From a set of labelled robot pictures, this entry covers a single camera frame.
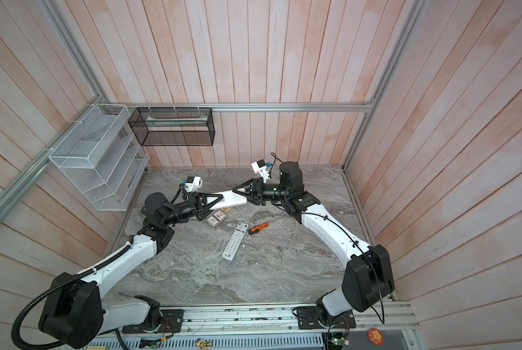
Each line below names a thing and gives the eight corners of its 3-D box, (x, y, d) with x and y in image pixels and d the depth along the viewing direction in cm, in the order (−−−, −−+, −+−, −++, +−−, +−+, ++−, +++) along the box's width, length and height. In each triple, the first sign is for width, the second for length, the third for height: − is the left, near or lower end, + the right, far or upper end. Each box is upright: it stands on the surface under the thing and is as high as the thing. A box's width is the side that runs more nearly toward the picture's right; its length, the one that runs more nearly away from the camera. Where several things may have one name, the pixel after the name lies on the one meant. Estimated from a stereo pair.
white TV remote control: (222, 257, 90) (221, 255, 88) (240, 223, 100) (240, 221, 98) (231, 261, 89) (230, 259, 87) (248, 226, 99) (248, 224, 97)
